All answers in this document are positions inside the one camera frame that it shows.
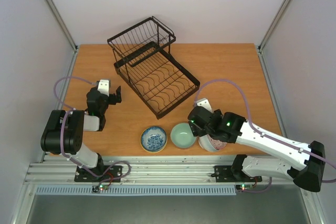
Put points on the black wire dish rack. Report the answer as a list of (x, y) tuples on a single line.
[(144, 61)]

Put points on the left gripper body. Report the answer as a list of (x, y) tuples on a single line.
[(113, 102)]

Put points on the blue floral bowl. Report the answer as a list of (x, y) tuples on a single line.
[(153, 139)]

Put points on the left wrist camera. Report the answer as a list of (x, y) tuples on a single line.
[(103, 86)]

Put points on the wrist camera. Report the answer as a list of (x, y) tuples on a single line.
[(204, 103), (103, 86)]

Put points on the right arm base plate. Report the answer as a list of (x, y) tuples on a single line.
[(225, 174)]

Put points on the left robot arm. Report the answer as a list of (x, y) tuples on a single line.
[(63, 134)]

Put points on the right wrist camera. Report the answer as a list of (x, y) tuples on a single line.
[(204, 103)]

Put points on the blue slotted cable duct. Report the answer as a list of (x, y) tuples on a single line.
[(138, 190)]

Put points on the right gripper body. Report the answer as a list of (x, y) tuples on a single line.
[(194, 129)]

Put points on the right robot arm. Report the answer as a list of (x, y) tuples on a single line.
[(301, 163)]

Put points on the celadon green bowl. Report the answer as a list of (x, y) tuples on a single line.
[(182, 136)]

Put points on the aluminium rail frame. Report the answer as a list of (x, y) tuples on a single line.
[(145, 170)]

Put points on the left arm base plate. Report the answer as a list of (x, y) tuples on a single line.
[(98, 174)]

